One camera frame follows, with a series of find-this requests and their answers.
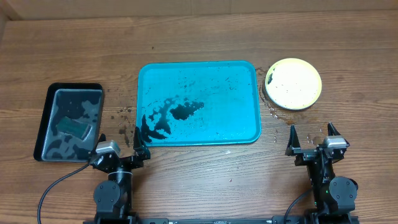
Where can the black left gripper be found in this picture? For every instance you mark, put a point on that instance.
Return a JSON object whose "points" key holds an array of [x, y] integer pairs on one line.
{"points": [[141, 150]]}

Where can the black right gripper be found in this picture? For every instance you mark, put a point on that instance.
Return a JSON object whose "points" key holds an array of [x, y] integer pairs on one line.
{"points": [[311, 154]]}

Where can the green scrubbing sponge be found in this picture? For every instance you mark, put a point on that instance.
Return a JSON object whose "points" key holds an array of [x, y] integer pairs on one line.
{"points": [[73, 127]]}

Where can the yellow-green plate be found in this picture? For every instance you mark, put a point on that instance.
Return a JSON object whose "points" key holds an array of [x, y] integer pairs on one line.
{"points": [[293, 84]]}

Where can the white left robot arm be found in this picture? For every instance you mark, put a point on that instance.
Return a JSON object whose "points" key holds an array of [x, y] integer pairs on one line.
{"points": [[113, 197]]}

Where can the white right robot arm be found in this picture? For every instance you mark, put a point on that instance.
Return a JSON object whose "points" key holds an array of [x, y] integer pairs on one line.
{"points": [[334, 195]]}

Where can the black water basin tray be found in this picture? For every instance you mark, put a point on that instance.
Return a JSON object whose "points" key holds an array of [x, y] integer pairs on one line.
{"points": [[79, 101]]}

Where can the blue plastic tray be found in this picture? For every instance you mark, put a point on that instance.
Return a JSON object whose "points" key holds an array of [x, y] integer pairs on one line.
{"points": [[198, 103]]}

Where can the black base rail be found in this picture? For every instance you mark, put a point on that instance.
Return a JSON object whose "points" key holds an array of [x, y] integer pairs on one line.
{"points": [[279, 219]]}

